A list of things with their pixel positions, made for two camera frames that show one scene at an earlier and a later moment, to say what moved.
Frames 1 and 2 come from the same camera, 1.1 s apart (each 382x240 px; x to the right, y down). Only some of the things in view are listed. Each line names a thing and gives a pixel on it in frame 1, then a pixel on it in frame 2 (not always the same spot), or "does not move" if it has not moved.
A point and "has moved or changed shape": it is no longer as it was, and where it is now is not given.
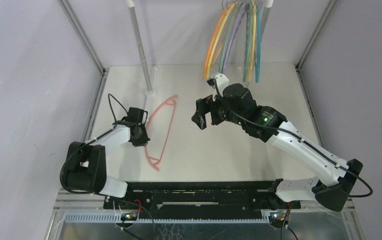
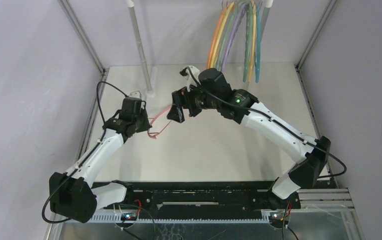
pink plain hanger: x=171 y=100 has moved or changed shape
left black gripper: x=143 y=141 to x=146 y=125
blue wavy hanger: x=258 y=33 does not move
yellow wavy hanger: x=253 y=40 does not move
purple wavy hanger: x=244 y=10 does not move
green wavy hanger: x=248 y=42 does not move
